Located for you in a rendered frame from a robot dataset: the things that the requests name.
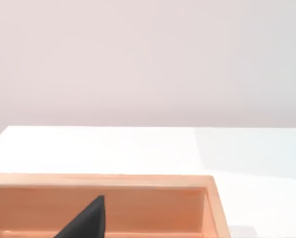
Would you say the shallow salmon-coloured box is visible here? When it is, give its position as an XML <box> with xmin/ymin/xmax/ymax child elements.
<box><xmin>0</xmin><ymin>173</ymin><xmax>231</xmax><ymax>238</ymax></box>

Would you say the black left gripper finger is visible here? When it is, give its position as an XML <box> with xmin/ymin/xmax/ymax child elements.
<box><xmin>53</xmin><ymin>195</ymin><xmax>106</xmax><ymax>238</ymax></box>

